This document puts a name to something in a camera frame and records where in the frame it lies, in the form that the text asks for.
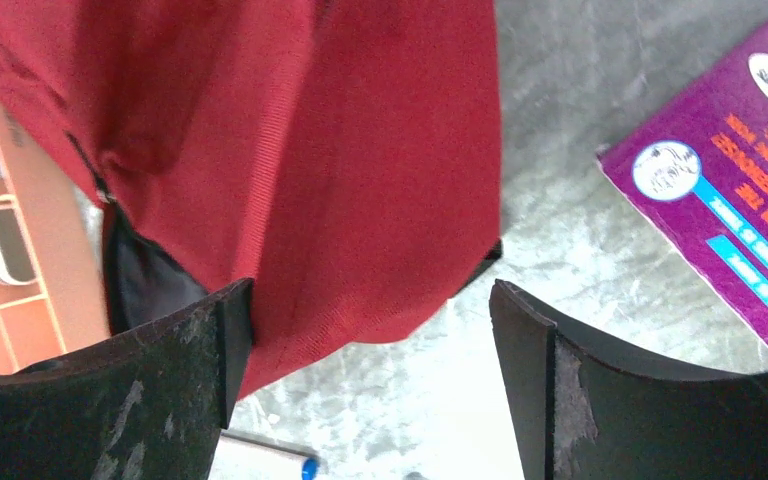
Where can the orange plastic desk organizer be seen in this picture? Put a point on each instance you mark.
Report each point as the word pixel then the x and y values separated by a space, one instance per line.
pixel 51 297

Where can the blue white marker pen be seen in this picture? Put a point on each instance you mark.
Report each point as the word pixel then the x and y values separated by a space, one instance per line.
pixel 239 458

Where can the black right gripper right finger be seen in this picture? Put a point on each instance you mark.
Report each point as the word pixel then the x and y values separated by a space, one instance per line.
pixel 587 405

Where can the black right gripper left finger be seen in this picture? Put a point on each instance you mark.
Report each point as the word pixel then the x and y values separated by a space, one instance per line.
pixel 149 403

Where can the purple paperback book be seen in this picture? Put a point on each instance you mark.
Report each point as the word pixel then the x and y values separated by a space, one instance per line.
pixel 698 171

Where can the red student backpack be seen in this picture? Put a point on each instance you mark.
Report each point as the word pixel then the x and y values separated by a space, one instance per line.
pixel 344 155

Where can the white stapler in organizer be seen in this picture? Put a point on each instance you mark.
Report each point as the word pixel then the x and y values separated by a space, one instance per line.
pixel 16 268

